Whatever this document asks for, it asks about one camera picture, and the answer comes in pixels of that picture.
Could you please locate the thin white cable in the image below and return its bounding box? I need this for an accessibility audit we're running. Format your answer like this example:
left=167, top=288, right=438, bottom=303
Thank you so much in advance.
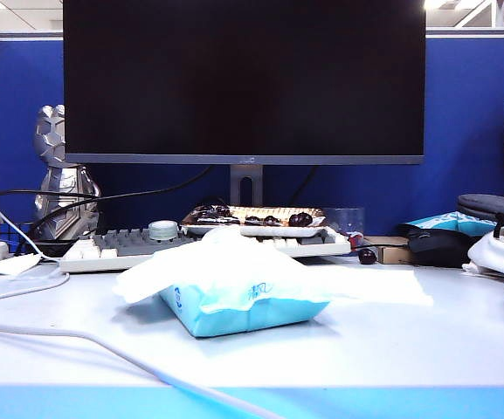
left=0, top=187, right=72, bottom=306

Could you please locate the white wet wipe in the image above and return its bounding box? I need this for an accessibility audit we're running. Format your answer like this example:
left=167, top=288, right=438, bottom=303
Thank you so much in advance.
left=321, top=264, right=435, bottom=307
left=111, top=249, right=217, bottom=305
left=190, top=225, right=338, bottom=313

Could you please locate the white cloth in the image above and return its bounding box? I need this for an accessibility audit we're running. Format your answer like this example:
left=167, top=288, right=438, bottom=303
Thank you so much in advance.
left=461, top=226, right=504, bottom=279

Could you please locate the white round tape roll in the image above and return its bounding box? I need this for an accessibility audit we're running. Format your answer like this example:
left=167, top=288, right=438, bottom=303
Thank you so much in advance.
left=148, top=219, right=180, bottom=244

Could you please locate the brown cardboard box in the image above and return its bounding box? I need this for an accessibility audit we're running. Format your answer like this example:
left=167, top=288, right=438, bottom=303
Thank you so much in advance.
left=362, top=235, right=415, bottom=265

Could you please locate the sky blue wet wipes packet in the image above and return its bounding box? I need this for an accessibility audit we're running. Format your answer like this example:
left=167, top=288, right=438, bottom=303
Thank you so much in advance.
left=157, top=281, right=332, bottom=339

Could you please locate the grey monitor stand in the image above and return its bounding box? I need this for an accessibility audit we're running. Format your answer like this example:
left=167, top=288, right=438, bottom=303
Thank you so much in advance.
left=229, top=164, right=265, bottom=207

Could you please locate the black pouch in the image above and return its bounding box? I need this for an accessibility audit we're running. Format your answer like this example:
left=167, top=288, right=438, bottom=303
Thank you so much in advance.
left=401, top=222, right=476, bottom=269

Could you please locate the silver robot figurine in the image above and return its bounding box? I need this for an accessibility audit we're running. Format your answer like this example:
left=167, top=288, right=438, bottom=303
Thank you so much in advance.
left=32, top=104, right=102, bottom=242

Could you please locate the black computer monitor screen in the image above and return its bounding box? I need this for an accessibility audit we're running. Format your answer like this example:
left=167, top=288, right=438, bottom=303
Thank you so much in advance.
left=62, top=0, right=427, bottom=166

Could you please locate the white paper sheet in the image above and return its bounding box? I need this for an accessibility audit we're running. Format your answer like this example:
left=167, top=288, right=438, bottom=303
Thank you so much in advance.
left=0, top=252, right=44, bottom=278

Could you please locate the teal and white packet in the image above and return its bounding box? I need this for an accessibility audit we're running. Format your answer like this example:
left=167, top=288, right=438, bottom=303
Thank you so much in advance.
left=408, top=210, right=500, bottom=237

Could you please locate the tray of dark chocolates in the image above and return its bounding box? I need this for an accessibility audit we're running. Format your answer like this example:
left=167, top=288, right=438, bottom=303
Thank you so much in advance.
left=180, top=204, right=328, bottom=239

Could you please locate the clear plastic container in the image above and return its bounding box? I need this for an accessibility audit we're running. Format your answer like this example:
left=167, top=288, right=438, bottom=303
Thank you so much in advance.
left=323, top=206, right=366, bottom=246

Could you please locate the thick white cable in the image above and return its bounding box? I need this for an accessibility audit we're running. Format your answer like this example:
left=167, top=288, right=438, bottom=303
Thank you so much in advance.
left=0, top=320, right=288, bottom=419

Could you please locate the white and grey keyboard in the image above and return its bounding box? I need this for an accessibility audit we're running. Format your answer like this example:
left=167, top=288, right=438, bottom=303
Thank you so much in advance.
left=59, top=225, right=352, bottom=274

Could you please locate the black cable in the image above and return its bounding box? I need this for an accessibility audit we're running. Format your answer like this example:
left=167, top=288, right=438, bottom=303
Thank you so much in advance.
left=27, top=164, right=215, bottom=237
left=289, top=164, right=319, bottom=207
left=0, top=189, right=100, bottom=222

